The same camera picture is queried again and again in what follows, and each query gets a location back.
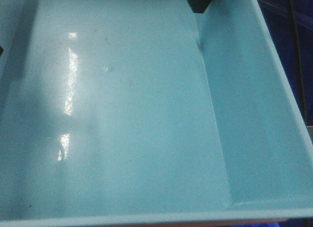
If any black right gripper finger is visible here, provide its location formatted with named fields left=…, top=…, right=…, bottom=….
left=187, top=0, right=212, bottom=13

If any light blue plastic box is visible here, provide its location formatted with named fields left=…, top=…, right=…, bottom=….
left=0, top=0, right=313, bottom=227

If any black cable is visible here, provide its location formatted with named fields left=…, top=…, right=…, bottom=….
left=287, top=0, right=309, bottom=130

